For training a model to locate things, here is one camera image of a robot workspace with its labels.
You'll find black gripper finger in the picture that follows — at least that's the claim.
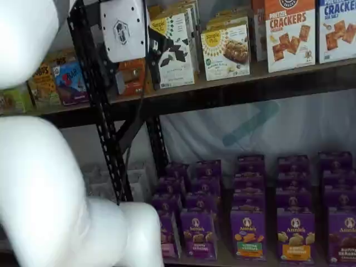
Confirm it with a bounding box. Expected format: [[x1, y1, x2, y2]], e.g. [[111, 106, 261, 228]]
[[96, 43, 126, 96], [146, 35, 175, 91]]

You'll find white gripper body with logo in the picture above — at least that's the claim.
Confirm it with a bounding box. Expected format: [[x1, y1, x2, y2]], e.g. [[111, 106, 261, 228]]
[[99, 0, 147, 63]]

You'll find purple Annie's box pink patch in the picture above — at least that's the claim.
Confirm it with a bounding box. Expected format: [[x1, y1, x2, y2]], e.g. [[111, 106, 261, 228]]
[[165, 162, 192, 181], [151, 194, 184, 215], [159, 210, 182, 260], [157, 177, 186, 197]]

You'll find yellow Revival snack box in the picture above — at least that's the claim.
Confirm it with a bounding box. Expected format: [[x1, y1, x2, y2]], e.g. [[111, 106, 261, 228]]
[[117, 57, 149, 97], [147, 4, 165, 21]]

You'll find Simple Mills chocolate thins box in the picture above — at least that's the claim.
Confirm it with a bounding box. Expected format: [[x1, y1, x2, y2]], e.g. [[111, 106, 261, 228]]
[[149, 12, 195, 90], [172, 0, 201, 26], [162, 4, 200, 75]]

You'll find blue Zbar box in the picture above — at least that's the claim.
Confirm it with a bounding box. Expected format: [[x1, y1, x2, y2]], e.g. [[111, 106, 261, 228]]
[[52, 61, 90, 106]]

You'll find orange Bobo's box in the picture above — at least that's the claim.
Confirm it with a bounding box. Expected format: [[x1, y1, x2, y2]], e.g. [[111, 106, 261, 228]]
[[46, 49, 77, 67]]

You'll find Simple Mills cookie box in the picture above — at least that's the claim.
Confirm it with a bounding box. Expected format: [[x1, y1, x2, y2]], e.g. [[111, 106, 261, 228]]
[[200, 24, 251, 81]]

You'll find yellow Bobo's box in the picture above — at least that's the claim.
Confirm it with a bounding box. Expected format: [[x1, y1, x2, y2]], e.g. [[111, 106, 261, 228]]
[[27, 62, 61, 108]]

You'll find Simple Mills almond bars box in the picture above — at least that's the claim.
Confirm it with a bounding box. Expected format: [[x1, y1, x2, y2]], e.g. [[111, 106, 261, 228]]
[[214, 7, 251, 21], [207, 16, 250, 30]]

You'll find orange pretzel crackers cheddar box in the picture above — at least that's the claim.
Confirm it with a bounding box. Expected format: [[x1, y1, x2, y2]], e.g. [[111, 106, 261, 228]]
[[264, 0, 317, 73], [251, 0, 268, 62]]

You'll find green Bobo's box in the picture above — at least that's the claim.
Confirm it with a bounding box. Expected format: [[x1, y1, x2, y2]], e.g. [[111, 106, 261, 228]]
[[0, 85, 33, 115]]

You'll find purple Annie's box violet patch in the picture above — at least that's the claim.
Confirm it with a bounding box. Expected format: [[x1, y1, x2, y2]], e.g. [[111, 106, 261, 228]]
[[190, 177, 222, 196], [194, 159, 223, 179], [185, 192, 219, 212], [180, 209, 219, 261]]

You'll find purple Annie's box green patch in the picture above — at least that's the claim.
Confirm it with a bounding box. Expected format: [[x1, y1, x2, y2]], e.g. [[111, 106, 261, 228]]
[[238, 154, 265, 176], [234, 173, 265, 194], [232, 191, 266, 212], [230, 210, 267, 261]]

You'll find purple Annie's box orange patch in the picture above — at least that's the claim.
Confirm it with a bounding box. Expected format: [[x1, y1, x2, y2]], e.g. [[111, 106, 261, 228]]
[[277, 155, 310, 175], [275, 189, 314, 211], [276, 207, 317, 265], [278, 171, 311, 191]]

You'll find blue sea salt crackers box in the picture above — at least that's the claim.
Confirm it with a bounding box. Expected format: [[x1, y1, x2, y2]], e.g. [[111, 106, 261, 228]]
[[318, 0, 356, 64]]

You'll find purple Annie's box maroon patch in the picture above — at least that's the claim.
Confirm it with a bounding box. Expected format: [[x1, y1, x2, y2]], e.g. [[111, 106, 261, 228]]
[[318, 151, 353, 173], [327, 207, 356, 265], [322, 170, 356, 191], [324, 189, 356, 210]]

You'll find black metal shelving rack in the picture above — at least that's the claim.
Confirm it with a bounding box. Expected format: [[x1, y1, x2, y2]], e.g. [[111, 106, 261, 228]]
[[111, 57, 356, 267], [0, 0, 145, 206]]

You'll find white backdrop with teal logo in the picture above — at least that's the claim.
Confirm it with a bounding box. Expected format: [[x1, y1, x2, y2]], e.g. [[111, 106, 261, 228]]
[[160, 88, 356, 192]]

